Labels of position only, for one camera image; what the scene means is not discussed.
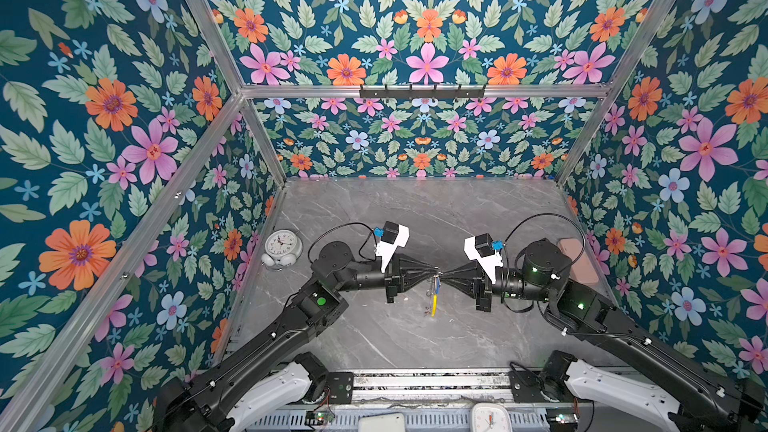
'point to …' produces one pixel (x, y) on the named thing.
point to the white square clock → (490, 417)
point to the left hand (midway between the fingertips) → (436, 273)
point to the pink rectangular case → (582, 269)
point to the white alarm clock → (282, 248)
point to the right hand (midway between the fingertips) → (443, 275)
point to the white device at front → (390, 422)
